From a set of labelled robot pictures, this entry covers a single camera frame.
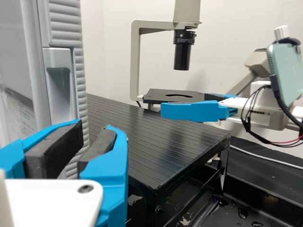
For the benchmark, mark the black platform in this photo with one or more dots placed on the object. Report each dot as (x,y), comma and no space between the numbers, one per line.
(165,146)

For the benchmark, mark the black tray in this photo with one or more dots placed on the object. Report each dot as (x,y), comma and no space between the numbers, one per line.
(260,189)

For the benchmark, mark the incubator door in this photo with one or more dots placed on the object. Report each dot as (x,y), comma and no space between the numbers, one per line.
(60,23)

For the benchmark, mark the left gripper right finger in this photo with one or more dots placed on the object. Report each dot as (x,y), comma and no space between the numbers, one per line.
(111,165)

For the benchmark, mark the white incubator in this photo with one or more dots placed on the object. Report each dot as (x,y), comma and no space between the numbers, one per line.
(14,59)

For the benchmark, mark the cream microscope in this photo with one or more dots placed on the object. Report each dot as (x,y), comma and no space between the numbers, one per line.
(135,59)

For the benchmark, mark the right wrist camera phone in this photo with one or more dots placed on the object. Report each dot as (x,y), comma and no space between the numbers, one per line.
(288,75)

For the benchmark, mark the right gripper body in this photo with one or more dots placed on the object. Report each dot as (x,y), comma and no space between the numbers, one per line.
(234,103)

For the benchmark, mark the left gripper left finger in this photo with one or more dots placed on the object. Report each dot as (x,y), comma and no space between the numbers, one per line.
(47,151)

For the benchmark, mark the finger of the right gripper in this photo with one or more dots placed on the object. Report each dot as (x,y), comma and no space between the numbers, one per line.
(227,96)
(189,111)

